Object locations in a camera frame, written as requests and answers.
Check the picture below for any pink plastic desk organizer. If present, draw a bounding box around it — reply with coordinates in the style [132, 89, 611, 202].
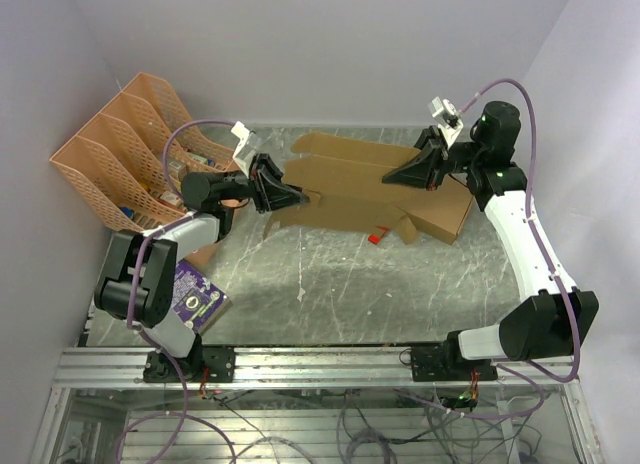
[49, 72, 237, 232]

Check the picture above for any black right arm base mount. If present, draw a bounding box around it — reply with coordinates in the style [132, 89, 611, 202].
[410, 345, 498, 383]

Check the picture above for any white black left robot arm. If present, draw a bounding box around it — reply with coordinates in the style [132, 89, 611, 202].
[93, 153, 309, 381]

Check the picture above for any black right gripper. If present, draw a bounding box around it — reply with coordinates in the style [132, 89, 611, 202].
[381, 125, 485, 192]

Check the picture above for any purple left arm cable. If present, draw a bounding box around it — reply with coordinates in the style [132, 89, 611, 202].
[113, 119, 246, 464]

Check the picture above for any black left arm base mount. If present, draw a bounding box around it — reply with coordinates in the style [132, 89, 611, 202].
[142, 345, 236, 384]

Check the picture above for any cardboard box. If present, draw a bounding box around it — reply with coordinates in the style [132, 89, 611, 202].
[398, 177, 474, 244]
[263, 132, 434, 244]

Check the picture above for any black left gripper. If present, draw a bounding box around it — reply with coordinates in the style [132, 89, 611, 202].
[219, 154, 311, 215]

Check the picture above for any purple book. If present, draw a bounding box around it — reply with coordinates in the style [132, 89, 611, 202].
[171, 260, 231, 334]

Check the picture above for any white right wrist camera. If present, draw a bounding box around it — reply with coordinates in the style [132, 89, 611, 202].
[428, 97, 464, 148]

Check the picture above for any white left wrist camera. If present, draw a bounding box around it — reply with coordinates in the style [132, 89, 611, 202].
[231, 121, 261, 176]

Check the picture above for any aluminium frame rail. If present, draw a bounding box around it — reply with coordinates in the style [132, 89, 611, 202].
[52, 344, 581, 389]

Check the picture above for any closed folded cardboard box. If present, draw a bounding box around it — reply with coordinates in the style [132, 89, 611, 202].
[398, 177, 474, 244]

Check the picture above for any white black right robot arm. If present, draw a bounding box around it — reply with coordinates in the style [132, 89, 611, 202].
[382, 97, 599, 380]

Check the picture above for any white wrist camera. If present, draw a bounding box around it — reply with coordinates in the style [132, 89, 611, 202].
[231, 121, 261, 176]
[428, 97, 464, 148]

